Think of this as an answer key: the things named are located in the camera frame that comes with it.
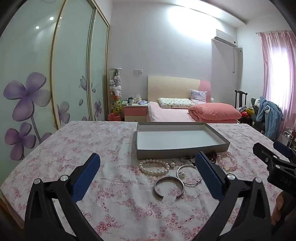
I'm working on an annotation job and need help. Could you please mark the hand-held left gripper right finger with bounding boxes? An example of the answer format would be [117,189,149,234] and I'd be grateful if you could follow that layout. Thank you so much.
[195,151,273,241]

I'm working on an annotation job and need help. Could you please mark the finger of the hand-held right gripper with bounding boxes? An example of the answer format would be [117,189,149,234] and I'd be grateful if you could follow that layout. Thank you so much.
[273,140,296,161]
[253,142,290,168]

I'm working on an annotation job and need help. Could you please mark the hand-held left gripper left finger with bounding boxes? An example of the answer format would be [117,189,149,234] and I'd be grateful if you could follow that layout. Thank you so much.
[24,153,111,241]

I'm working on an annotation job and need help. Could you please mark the dark red bead bracelet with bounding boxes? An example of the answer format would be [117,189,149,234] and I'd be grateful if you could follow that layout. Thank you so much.
[180,152,219,164]

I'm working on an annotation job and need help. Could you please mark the pink bead bracelet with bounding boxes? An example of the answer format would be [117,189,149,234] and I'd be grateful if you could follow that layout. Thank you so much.
[218,159,238,172]

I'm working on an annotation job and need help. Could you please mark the silver hoop bangle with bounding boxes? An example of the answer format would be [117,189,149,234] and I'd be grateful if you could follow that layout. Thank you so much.
[177,164,203,186]

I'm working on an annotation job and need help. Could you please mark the small pink pearl bracelet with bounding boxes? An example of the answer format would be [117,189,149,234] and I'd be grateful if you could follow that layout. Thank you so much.
[217,152,237,164]

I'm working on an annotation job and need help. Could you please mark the silver cuff bangle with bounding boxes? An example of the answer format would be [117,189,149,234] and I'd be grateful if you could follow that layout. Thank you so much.
[153,176,185,200]

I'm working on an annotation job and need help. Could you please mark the grey shallow cardboard box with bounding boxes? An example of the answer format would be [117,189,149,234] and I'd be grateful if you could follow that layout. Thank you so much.
[136,122,230,160]

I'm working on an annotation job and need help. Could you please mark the white pearl bracelet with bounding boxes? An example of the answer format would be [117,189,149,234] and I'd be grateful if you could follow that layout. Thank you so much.
[138,159,175,176]

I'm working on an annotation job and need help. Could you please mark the person's right hand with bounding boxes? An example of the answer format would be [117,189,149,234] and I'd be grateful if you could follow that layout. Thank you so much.
[273,191,288,227]

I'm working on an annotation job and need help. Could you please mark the blue fleece garment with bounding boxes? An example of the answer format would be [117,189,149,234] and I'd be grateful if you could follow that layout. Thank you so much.
[255,96,284,140]

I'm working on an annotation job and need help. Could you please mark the pink floral tablecloth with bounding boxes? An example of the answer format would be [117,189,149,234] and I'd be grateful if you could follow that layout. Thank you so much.
[0,120,296,241]

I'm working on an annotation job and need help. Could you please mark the colourful toys pile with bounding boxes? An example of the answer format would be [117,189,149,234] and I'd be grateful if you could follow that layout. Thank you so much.
[240,107,255,119]

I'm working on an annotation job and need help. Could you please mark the black wooden chair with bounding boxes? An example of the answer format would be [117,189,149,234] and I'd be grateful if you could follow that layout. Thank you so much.
[234,90,248,110]

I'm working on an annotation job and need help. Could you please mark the folded pink quilt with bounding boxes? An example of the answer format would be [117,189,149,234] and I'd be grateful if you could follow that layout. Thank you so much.
[188,103,242,123]

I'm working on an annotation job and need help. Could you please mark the pink curtain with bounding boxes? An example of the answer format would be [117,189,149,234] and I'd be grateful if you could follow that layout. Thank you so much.
[256,30,296,145]

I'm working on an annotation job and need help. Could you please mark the pink cream nightstand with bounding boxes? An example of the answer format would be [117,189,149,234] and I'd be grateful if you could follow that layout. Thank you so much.
[124,103,148,122]

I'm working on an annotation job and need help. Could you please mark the floral print pillow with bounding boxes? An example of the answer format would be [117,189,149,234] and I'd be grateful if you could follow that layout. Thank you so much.
[158,97,193,109]

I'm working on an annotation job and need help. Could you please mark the purple pillow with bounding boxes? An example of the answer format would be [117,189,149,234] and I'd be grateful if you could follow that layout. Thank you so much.
[190,89,208,103]

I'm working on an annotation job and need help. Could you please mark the stack of plush toys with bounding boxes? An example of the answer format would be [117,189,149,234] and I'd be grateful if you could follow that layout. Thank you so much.
[109,68,122,114]

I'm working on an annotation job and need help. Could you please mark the white pipe cover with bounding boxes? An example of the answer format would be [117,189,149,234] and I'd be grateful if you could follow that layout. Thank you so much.
[232,47,243,74]

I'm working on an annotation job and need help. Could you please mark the pink bed with headboard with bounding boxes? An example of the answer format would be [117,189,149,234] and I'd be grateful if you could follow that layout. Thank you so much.
[146,75,241,123]

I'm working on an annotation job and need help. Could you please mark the flower print sliding wardrobe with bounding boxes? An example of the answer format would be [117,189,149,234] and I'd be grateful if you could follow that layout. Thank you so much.
[0,0,110,186]

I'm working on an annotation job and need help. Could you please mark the white air conditioner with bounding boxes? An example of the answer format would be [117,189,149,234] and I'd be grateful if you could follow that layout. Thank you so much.
[211,29,238,48]

